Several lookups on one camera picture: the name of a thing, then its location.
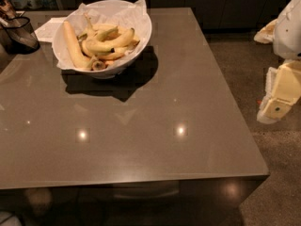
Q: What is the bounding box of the black mesh basket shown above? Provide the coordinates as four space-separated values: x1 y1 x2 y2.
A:
0 17 40 55

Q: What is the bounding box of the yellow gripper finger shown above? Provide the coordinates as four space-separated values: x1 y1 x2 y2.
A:
264 60 301 121
257 67 277 124

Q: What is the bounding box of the curved yellow banana on top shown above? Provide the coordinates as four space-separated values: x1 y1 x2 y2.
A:
86 27 135 53

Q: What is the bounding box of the white paper bowl liner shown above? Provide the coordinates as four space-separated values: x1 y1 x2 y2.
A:
52 0 152 78

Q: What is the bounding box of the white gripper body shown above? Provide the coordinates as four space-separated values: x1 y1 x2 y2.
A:
254 19 277 44

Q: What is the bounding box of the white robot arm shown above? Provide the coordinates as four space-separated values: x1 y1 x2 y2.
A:
254 0 301 124

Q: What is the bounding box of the white bowl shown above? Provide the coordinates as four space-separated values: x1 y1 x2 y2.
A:
52 0 152 79

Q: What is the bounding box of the long pale banana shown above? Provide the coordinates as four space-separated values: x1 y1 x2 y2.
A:
63 21 93 71

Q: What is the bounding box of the yellow banana lower right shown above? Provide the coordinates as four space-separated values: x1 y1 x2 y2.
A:
81 40 138 60

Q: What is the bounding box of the yellow banana back bunch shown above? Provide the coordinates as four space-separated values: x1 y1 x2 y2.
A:
77 13 126 41

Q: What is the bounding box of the white paper sheet on table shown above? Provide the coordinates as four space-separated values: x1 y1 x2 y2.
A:
35 17 65 42

